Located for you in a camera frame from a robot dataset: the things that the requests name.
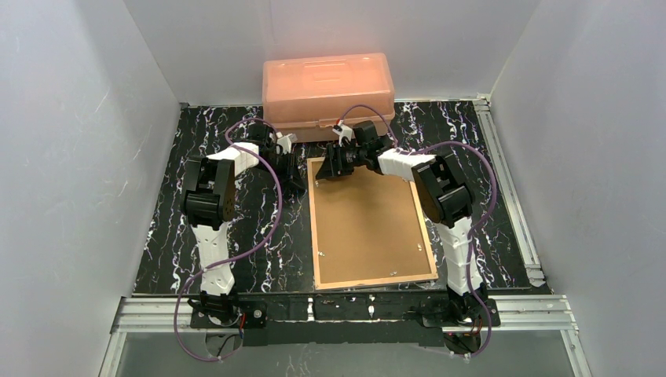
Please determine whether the white wooden picture frame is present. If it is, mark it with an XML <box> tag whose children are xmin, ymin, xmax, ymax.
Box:
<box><xmin>306</xmin><ymin>156</ymin><xmax>440</xmax><ymax>291</ymax></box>

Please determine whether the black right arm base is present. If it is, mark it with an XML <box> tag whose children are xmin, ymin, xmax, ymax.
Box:
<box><xmin>414</xmin><ymin>297</ymin><xmax>501</xmax><ymax>327</ymax></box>

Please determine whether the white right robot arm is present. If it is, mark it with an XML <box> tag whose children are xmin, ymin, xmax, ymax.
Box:
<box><xmin>316</xmin><ymin>119</ymin><xmax>482</xmax><ymax>297</ymax></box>

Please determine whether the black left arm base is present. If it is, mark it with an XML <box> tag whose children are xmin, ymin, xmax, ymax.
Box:
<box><xmin>187</xmin><ymin>292</ymin><xmax>267</xmax><ymax>329</ymax></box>

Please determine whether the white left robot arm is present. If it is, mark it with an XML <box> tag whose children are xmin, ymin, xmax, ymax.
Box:
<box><xmin>181</xmin><ymin>118</ymin><xmax>305</xmax><ymax>297</ymax></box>

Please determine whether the translucent orange plastic box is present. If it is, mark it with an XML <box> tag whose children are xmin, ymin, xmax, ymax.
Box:
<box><xmin>262</xmin><ymin>53</ymin><xmax>395</xmax><ymax>142</ymax></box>

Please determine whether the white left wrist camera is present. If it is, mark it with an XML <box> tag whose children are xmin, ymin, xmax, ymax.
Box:
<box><xmin>276</xmin><ymin>132</ymin><xmax>297</xmax><ymax>155</ymax></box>

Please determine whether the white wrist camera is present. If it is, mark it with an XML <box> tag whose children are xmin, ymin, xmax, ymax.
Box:
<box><xmin>276</xmin><ymin>132</ymin><xmax>297</xmax><ymax>155</ymax></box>
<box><xmin>333</xmin><ymin>119</ymin><xmax>354</xmax><ymax>147</ymax></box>

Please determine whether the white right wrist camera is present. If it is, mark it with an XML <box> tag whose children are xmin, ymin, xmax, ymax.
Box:
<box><xmin>333</xmin><ymin>119</ymin><xmax>354</xmax><ymax>147</ymax></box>

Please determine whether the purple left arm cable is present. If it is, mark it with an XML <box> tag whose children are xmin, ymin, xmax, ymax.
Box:
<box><xmin>174</xmin><ymin>117</ymin><xmax>287</xmax><ymax>364</ymax></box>

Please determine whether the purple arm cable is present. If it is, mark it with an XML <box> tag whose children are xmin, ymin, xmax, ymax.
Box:
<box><xmin>340</xmin><ymin>104</ymin><xmax>499</xmax><ymax>359</ymax></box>
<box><xmin>174</xmin><ymin>117</ymin><xmax>287</xmax><ymax>364</ymax></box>

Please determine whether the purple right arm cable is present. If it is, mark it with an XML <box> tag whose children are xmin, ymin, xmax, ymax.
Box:
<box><xmin>340</xmin><ymin>104</ymin><xmax>499</xmax><ymax>359</ymax></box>

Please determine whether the aluminium right side rail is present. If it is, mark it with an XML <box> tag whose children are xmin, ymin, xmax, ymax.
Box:
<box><xmin>473</xmin><ymin>96</ymin><xmax>547</xmax><ymax>288</ymax></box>

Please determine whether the aluminium rail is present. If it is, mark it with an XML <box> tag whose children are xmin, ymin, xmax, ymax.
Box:
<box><xmin>112</xmin><ymin>292</ymin><xmax>579</xmax><ymax>333</ymax></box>
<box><xmin>473</xmin><ymin>96</ymin><xmax>547</xmax><ymax>288</ymax></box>

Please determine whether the aluminium front rail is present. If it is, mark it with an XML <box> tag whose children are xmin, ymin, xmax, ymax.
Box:
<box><xmin>112</xmin><ymin>292</ymin><xmax>579</xmax><ymax>333</ymax></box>

